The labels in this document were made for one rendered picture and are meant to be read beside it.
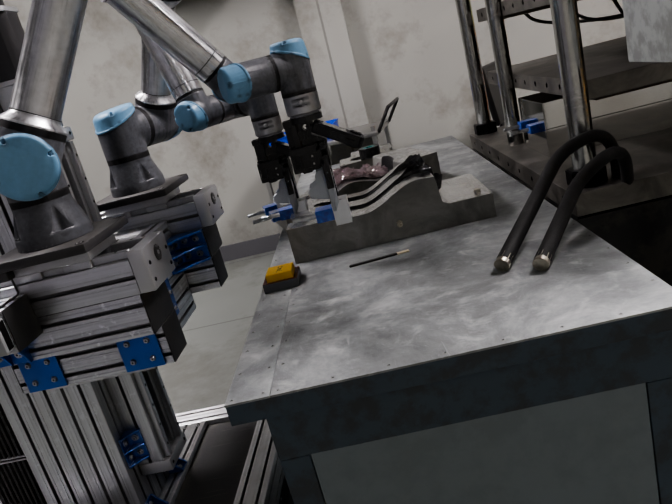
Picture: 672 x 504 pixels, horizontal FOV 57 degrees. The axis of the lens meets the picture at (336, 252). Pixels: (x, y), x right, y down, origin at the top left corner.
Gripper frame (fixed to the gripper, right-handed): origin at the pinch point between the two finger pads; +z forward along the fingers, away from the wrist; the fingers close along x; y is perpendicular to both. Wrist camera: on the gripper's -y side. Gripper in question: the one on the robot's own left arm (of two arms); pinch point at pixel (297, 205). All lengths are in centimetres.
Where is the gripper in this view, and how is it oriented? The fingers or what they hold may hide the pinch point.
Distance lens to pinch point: 168.7
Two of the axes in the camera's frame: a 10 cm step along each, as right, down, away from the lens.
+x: 0.0, 3.0, -9.5
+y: -9.7, 2.3, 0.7
